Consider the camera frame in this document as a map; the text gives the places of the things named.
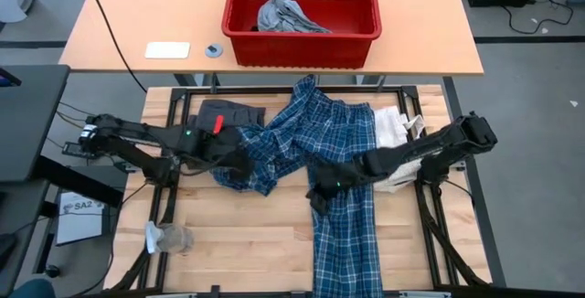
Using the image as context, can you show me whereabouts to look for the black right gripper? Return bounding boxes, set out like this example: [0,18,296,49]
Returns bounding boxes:
[305,160,365,217]

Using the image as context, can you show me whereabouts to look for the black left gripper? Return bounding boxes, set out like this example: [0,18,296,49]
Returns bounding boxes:
[199,126,256,184]

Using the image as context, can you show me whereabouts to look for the dark grey shorts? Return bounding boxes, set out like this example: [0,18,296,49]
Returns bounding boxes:
[186,99,267,142]

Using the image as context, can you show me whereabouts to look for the blue plaid shirt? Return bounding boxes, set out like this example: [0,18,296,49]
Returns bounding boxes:
[210,74,385,298]

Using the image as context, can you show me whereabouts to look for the red plastic bin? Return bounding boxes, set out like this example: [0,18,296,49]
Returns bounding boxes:
[221,0,383,69]

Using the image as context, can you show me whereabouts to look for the white rectangular pad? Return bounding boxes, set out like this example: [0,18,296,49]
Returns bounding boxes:
[144,41,191,60]

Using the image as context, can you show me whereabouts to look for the light grey garment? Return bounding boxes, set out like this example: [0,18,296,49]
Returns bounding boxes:
[256,0,333,34]

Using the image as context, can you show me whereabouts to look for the black desk stand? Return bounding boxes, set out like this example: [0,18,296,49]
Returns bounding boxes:
[0,155,129,298]

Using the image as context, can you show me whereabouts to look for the black rig side beam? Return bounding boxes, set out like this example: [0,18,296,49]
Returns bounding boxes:
[441,76,507,288]

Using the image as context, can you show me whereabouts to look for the white printed paper sheet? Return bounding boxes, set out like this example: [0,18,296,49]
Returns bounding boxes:
[55,191,107,247]

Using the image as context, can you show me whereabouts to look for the black power adapter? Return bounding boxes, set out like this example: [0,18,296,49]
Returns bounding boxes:
[61,141,95,160]

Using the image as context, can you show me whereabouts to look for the black desk top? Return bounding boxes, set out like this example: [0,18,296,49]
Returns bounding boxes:
[0,64,70,184]

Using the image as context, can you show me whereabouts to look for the person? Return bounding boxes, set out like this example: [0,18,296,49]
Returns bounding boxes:
[8,278,57,298]

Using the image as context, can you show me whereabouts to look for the black cable over table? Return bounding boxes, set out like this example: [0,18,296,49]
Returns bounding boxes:
[80,0,148,93]

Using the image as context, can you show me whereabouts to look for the black floor cable loop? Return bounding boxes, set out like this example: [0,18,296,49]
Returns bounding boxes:
[501,0,575,36]

